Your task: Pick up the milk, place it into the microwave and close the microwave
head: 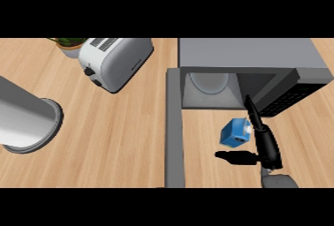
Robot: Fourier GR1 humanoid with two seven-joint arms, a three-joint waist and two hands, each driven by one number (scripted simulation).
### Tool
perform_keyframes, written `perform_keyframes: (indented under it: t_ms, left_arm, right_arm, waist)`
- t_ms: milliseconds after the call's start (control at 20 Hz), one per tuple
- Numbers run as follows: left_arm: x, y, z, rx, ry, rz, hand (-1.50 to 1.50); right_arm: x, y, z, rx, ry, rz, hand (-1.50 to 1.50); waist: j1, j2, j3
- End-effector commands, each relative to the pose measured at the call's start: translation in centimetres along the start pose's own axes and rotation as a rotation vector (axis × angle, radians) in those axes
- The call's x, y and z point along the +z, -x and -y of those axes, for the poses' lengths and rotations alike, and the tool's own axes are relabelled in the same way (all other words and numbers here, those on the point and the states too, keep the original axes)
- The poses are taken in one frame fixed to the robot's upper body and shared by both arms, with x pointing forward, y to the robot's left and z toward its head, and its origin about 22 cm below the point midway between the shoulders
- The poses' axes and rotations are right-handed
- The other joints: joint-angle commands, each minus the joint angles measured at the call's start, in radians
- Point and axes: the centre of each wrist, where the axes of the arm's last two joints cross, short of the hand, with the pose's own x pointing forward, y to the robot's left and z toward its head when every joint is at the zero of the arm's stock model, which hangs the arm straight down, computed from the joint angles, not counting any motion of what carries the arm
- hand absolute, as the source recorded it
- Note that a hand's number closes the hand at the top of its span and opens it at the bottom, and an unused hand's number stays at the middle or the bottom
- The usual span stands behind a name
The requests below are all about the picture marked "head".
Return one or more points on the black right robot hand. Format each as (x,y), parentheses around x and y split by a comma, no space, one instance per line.
(266,141)

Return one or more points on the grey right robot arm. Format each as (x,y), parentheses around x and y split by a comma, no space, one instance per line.
(277,180)

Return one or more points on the blue milk carton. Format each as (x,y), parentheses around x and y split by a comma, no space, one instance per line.
(233,134)

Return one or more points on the grey microwave door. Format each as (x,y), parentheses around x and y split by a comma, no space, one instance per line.
(174,129)

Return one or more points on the grey microwave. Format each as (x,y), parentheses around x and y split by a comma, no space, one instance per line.
(255,73)

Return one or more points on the silver toaster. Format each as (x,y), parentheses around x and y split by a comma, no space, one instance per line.
(113,63)

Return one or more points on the potted green plant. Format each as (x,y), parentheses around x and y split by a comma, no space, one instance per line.
(69,45)

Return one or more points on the grey cylindrical container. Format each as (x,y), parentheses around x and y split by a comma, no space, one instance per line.
(25,117)

